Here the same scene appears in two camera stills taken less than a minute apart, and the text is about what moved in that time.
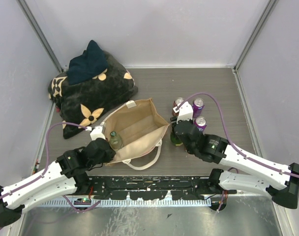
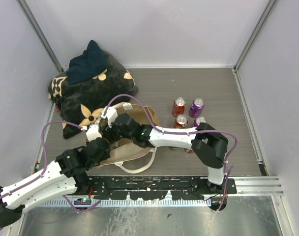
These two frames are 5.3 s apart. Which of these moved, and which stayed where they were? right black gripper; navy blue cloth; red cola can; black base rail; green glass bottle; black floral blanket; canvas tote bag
Moved: canvas tote bag; right black gripper; green glass bottle
Stayed: black base rail; black floral blanket; navy blue cloth; red cola can
